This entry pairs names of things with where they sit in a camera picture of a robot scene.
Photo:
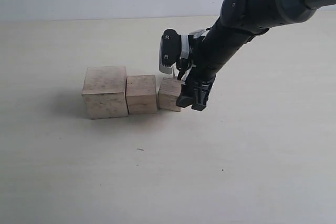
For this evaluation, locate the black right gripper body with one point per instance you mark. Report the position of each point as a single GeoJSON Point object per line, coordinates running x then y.
{"type": "Point", "coordinates": [195, 72]}

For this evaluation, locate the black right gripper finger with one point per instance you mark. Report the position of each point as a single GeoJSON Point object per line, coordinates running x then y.
{"type": "Point", "coordinates": [187, 95]}
{"type": "Point", "coordinates": [202, 90]}

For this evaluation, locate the third largest wooden cube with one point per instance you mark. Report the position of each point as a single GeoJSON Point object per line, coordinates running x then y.
{"type": "Point", "coordinates": [168, 94]}

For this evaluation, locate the second largest wooden cube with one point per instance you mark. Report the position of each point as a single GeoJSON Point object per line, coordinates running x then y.
{"type": "Point", "coordinates": [141, 94]}

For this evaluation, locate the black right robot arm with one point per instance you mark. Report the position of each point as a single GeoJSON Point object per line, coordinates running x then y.
{"type": "Point", "coordinates": [240, 21]}

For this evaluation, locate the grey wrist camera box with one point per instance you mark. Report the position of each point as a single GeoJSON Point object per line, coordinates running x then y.
{"type": "Point", "coordinates": [174, 50]}

